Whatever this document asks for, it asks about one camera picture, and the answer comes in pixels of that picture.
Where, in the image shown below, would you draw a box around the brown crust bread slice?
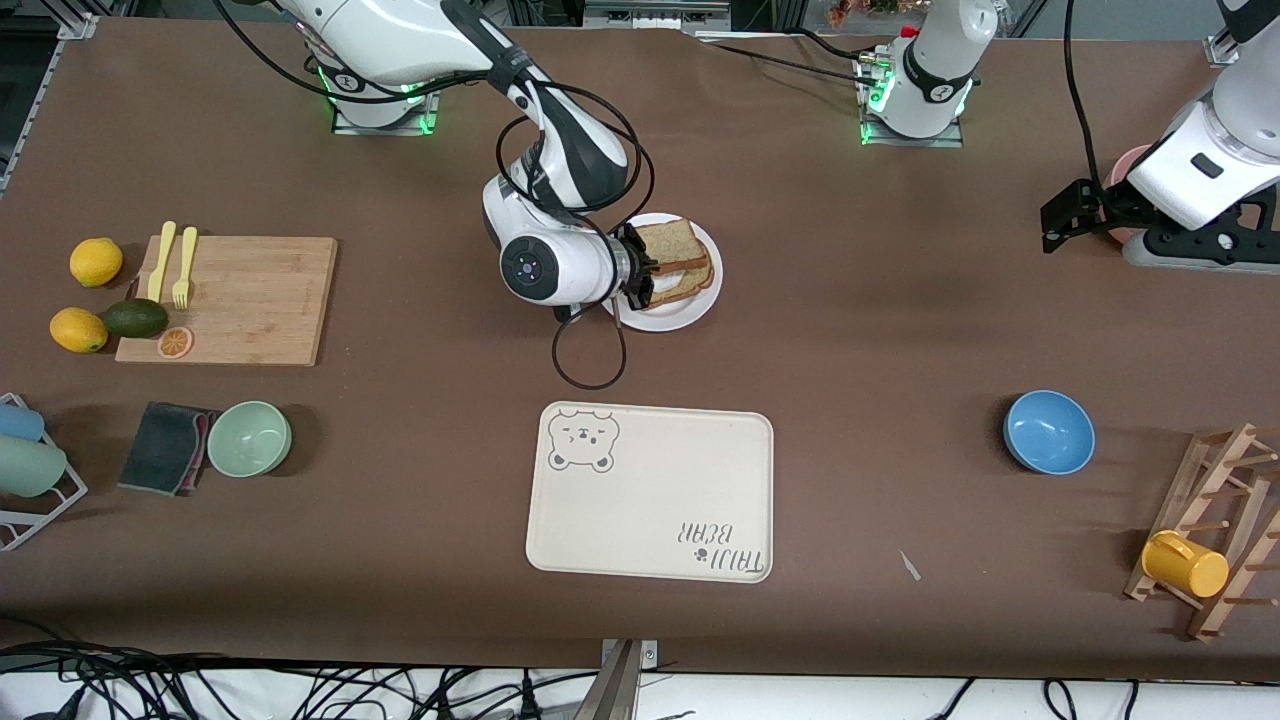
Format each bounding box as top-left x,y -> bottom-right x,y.
634,219 -> 714,275
650,262 -> 717,310

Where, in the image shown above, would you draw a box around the white round plate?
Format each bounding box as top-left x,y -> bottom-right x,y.
600,213 -> 724,333

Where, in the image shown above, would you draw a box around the pink bowl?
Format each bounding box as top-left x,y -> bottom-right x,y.
1108,145 -> 1153,247

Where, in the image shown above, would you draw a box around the cream bear print tray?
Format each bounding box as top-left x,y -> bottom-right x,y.
525,401 -> 775,584

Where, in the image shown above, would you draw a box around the blue bowl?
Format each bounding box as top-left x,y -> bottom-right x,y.
1003,390 -> 1097,476

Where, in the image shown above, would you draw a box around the orange artificial flowers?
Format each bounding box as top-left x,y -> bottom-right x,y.
828,0 -> 903,29

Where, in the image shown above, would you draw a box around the wooden mug rack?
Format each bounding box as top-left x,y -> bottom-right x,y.
1124,423 -> 1280,642

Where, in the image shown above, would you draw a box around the yellow mug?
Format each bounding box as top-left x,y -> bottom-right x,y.
1141,530 -> 1230,599

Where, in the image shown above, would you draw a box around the bamboo cutting board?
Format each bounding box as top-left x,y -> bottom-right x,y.
114,236 -> 339,367

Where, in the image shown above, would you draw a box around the mint green bowl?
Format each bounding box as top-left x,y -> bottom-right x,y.
206,400 -> 293,479

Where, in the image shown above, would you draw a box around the pale yellow plastic fork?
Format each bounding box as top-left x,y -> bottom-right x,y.
171,226 -> 199,310

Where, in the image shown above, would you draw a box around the pale yellow plastic knife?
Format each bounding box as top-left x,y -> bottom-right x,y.
147,220 -> 178,304

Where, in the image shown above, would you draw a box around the green avocado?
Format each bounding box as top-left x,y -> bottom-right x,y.
100,298 -> 169,340

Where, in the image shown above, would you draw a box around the dark grey pink cloth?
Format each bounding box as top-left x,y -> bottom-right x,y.
117,401 -> 219,498

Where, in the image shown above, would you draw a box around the yellow lemon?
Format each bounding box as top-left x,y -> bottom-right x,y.
49,307 -> 109,354
69,238 -> 124,289

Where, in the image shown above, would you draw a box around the light blue cup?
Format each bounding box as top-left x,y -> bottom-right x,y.
0,402 -> 46,443

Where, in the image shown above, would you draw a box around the pale green cup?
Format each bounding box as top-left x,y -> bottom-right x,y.
0,436 -> 68,498

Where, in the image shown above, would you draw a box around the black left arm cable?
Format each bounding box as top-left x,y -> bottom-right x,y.
1063,0 -> 1113,187

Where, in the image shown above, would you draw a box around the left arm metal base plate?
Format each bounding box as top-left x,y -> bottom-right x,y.
857,50 -> 967,149

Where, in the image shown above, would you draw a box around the black table cable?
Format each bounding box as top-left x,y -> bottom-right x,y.
695,35 -> 881,86

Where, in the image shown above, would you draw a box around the grey metal frame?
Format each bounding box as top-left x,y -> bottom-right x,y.
583,0 -> 731,33

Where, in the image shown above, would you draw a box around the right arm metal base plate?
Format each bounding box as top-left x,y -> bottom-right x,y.
333,85 -> 444,136

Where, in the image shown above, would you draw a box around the grey metal bracket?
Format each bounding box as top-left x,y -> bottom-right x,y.
575,638 -> 660,720

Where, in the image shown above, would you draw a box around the white wire dish rack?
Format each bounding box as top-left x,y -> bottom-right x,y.
0,392 -> 89,553

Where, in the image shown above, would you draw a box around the aluminium table edge rail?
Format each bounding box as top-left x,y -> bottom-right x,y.
0,13 -> 99,196

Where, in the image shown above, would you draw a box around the black floor cable bundle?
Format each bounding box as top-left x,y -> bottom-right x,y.
0,640 -> 601,720

